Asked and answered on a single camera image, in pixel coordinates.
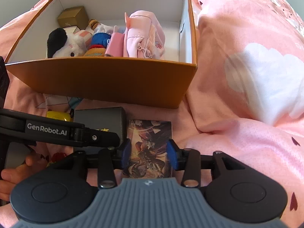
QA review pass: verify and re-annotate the photo card pack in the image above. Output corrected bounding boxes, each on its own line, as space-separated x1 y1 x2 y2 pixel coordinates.
123 120 172 179

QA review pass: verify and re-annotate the dark grey lettered box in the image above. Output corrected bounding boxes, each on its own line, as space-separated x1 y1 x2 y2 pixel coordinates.
74 107 127 144

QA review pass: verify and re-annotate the black and white dog plush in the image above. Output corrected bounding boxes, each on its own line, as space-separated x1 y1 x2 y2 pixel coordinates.
46 28 93 59

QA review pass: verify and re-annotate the pink pouch bag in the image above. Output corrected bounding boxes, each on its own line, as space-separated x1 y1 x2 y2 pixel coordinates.
123 10 165 60

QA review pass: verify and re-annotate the bear plush blue orange outfit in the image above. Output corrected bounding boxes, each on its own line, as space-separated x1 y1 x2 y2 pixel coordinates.
83 19 120 57

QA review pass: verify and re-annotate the person's left hand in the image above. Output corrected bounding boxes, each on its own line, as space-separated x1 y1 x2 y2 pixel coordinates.
0 152 48 201

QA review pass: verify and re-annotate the yellow toy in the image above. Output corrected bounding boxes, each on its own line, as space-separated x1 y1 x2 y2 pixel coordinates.
46 111 72 121

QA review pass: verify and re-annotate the orange green small toy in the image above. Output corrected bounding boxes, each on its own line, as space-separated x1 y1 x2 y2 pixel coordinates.
47 152 67 167

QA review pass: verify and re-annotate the orange cardboard storage box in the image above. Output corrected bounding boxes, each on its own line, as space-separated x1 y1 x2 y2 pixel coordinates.
5 0 197 109

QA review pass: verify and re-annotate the pink patterned duvet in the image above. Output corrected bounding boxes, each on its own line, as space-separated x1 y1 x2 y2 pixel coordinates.
1 0 303 227

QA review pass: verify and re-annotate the white glasses case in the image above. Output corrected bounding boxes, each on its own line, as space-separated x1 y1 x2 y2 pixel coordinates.
63 26 80 35

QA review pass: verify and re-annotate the small gold gift box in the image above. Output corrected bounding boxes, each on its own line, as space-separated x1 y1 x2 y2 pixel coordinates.
57 6 89 30

